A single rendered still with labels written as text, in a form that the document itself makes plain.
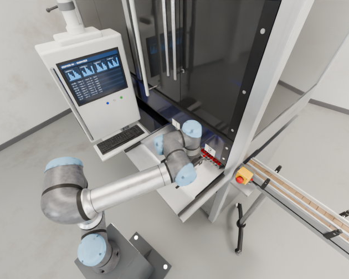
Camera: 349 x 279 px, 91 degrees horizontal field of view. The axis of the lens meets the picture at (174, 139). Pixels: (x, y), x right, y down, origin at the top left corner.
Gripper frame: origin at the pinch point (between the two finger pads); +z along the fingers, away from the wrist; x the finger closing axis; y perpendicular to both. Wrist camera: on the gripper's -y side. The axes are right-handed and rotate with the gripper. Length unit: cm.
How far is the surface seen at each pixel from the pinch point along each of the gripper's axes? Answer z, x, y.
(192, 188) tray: 21.3, -0.2, 5.5
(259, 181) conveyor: 17.5, -25.6, 38.3
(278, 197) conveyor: 19, -38, 38
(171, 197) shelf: 21.6, 3.9, -8.5
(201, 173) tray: 21.3, 3.6, 17.6
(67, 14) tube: -59, 95, -4
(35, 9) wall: -38, 288, 4
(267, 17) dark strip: -66, -4, 28
